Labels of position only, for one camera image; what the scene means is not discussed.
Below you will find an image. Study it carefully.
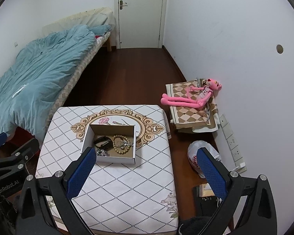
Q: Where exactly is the blue duvet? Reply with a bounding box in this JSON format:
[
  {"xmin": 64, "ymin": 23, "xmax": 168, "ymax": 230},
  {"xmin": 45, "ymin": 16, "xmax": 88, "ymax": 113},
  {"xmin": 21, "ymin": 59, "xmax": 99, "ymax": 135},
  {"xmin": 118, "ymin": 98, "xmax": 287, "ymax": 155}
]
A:
[{"xmin": 0, "ymin": 24, "xmax": 112, "ymax": 138}]

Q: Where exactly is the black smart band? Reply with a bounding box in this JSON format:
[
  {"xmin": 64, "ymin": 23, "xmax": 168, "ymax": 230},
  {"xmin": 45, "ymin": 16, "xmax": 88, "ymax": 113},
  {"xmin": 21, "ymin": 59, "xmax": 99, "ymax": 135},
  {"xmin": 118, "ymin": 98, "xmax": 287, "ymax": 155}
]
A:
[{"xmin": 93, "ymin": 136, "xmax": 113, "ymax": 151}]

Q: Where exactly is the white plastic bag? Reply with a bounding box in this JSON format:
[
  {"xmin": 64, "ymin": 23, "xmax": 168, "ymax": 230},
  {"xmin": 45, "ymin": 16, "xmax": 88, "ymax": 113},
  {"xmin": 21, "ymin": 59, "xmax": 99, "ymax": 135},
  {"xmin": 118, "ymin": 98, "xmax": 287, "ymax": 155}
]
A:
[{"xmin": 187, "ymin": 140, "xmax": 222, "ymax": 179}]

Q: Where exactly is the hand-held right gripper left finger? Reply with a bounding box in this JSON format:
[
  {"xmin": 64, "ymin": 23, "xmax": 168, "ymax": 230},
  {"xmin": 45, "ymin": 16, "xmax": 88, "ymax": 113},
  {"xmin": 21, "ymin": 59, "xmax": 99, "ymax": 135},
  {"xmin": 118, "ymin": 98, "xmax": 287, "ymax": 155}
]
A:
[{"xmin": 15, "ymin": 146, "xmax": 97, "ymax": 235}]

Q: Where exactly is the pink plush toy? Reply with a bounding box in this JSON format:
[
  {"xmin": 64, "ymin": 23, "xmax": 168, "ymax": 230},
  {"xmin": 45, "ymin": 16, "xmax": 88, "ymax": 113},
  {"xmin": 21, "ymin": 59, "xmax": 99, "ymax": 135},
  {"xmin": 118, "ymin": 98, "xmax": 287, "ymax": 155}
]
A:
[{"xmin": 161, "ymin": 78, "xmax": 222, "ymax": 108}]

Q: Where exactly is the pale pillow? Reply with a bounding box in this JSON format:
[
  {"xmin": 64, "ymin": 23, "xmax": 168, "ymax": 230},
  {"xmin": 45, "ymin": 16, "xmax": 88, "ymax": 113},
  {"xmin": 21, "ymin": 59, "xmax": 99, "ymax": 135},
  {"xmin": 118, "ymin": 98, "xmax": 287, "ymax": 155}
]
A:
[{"xmin": 88, "ymin": 12, "xmax": 109, "ymax": 26}]

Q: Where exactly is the cardboard box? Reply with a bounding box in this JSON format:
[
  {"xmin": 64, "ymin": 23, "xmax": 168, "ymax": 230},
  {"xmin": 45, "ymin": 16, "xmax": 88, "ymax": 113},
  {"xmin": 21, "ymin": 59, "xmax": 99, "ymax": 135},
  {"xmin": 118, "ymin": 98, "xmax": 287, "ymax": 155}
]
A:
[{"xmin": 81, "ymin": 124, "xmax": 137, "ymax": 165}]

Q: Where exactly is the bed with checkered sheet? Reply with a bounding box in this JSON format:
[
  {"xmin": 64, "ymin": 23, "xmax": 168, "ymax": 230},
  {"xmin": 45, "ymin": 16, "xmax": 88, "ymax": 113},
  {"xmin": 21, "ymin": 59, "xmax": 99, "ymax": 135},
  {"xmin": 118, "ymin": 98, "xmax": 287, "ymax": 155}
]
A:
[{"xmin": 0, "ymin": 6, "xmax": 113, "ymax": 150}]

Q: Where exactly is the wooden bead bracelet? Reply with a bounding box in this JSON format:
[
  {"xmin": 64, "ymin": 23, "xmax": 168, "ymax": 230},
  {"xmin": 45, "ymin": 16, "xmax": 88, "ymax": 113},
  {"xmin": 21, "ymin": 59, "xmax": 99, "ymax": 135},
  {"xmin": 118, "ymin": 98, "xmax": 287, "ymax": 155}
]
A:
[{"xmin": 112, "ymin": 134, "xmax": 134, "ymax": 156}]

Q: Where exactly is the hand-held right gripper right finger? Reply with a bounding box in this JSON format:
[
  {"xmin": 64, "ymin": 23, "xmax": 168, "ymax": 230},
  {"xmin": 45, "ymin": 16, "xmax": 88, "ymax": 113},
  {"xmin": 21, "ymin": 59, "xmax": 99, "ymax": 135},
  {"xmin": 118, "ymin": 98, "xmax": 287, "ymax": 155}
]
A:
[{"xmin": 196, "ymin": 147, "xmax": 278, "ymax": 235}]

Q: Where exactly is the white door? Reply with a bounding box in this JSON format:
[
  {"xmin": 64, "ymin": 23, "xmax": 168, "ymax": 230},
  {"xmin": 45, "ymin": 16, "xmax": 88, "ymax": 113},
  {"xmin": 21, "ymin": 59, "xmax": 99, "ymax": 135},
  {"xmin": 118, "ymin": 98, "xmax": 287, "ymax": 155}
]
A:
[{"xmin": 115, "ymin": 0, "xmax": 169, "ymax": 50}]

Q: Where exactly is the white power strip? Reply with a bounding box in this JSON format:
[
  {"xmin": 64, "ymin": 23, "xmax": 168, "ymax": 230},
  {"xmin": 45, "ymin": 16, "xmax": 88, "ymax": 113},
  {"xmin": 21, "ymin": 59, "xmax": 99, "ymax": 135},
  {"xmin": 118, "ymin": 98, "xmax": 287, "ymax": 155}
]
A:
[{"xmin": 219, "ymin": 114, "xmax": 247, "ymax": 172}]

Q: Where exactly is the patterned white tablecloth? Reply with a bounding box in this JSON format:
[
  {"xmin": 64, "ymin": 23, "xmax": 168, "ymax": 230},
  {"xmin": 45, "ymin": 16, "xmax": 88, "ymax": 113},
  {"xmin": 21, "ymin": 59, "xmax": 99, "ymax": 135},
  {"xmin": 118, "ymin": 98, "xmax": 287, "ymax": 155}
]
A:
[{"xmin": 35, "ymin": 104, "xmax": 179, "ymax": 233}]

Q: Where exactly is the small yellow box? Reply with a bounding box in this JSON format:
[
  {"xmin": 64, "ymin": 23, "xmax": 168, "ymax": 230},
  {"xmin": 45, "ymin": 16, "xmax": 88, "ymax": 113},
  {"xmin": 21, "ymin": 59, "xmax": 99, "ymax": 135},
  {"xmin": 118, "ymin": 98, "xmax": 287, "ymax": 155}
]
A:
[{"xmin": 198, "ymin": 183, "xmax": 214, "ymax": 198}]

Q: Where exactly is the silver link bracelet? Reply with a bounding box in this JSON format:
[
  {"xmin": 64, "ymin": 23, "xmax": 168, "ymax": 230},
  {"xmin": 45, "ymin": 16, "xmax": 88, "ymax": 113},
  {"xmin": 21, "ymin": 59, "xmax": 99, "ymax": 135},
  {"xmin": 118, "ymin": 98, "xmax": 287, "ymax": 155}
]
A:
[{"xmin": 117, "ymin": 139, "xmax": 132, "ymax": 150}]

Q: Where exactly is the chunky silver chain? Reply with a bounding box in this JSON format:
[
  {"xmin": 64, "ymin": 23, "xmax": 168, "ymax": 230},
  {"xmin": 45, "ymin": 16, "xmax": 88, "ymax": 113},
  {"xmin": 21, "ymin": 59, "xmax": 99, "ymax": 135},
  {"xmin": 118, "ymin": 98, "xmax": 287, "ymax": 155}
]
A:
[{"xmin": 95, "ymin": 148, "xmax": 111, "ymax": 157}]

